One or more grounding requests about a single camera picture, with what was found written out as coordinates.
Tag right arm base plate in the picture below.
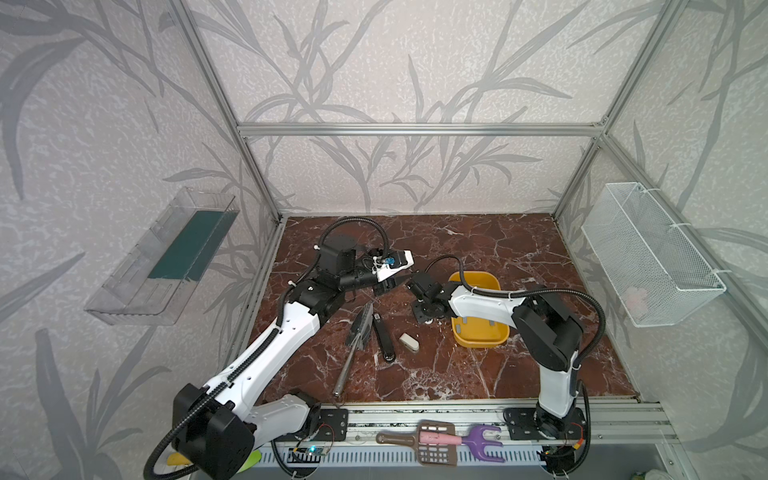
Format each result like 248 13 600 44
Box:
502 406 588 442

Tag green yellow scoop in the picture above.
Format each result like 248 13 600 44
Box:
166 450 262 473

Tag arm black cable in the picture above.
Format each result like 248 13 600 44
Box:
142 215 392 480
423 254 607 475

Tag clear plastic wall bin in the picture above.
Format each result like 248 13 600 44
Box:
84 187 240 326

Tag small circuit board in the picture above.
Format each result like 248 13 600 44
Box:
289 445 331 464

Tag yellow plastic tray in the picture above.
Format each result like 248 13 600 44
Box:
451 271 510 349

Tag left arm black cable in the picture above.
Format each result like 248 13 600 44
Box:
142 215 392 480

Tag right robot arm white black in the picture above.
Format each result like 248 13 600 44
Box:
407 272 593 420

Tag brown slotted spatula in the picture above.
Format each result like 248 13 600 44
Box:
375 420 461 467

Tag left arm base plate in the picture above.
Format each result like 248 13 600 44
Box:
296 408 350 443

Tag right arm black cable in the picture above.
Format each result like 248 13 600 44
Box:
423 254 607 475

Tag white wire mesh basket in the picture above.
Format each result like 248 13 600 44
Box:
582 182 727 328

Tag pink handle tool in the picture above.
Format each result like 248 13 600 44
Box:
419 430 463 445

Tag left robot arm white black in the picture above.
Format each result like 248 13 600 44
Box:
144 262 396 479

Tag purple plastic fork tool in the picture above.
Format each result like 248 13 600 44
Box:
461 425 505 463

